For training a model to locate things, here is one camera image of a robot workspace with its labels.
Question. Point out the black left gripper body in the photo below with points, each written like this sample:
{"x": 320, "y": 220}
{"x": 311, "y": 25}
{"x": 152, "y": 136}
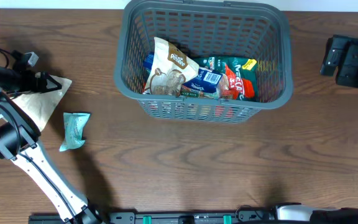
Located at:
{"x": 15, "y": 80}

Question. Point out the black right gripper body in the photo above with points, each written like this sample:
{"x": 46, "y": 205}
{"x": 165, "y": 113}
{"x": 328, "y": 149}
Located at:
{"x": 354, "y": 63}

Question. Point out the plain beige paper pouch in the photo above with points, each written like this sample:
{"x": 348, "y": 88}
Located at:
{"x": 40, "y": 106}

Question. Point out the small teal sachet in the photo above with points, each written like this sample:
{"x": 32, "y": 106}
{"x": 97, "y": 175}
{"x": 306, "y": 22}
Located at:
{"x": 74, "y": 124}

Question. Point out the green instant coffee bag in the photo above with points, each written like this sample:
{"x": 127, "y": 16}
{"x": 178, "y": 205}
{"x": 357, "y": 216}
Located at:
{"x": 240, "y": 82}

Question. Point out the beige brown foil pouch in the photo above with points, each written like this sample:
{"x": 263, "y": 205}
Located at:
{"x": 170, "y": 69}

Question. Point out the orange spaghetti packet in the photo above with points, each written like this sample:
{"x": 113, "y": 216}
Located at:
{"x": 191, "y": 93}

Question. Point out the tissue pocket pack bundle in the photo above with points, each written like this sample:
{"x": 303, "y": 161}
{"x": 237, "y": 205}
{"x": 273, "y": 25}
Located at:
{"x": 207, "y": 80}

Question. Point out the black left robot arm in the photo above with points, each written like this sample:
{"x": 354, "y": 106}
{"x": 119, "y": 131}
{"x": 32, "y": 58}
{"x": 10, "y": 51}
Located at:
{"x": 20, "y": 143}

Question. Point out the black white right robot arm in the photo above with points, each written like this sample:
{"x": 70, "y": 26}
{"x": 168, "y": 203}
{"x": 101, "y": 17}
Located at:
{"x": 301, "y": 211}

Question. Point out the dark grey plastic basket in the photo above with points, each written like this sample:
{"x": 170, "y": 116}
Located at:
{"x": 204, "y": 29}

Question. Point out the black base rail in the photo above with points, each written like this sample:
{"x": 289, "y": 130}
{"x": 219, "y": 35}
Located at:
{"x": 242, "y": 217}

